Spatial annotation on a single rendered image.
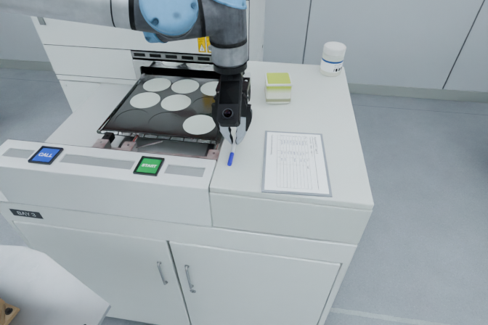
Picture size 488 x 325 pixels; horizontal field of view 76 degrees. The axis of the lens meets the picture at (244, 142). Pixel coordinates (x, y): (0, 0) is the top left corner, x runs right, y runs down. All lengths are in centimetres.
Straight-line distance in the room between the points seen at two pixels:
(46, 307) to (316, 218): 58
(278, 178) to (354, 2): 213
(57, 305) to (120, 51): 89
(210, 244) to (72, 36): 95
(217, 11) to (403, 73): 252
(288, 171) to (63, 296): 54
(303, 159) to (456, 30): 235
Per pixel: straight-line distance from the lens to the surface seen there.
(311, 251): 83
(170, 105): 107
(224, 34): 61
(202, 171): 73
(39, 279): 85
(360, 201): 70
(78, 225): 99
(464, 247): 207
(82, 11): 49
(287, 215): 72
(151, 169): 75
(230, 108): 63
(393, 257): 185
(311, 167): 73
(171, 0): 45
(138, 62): 130
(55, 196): 92
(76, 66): 147
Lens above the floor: 147
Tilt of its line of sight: 40 degrees down
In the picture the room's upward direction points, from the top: straight up
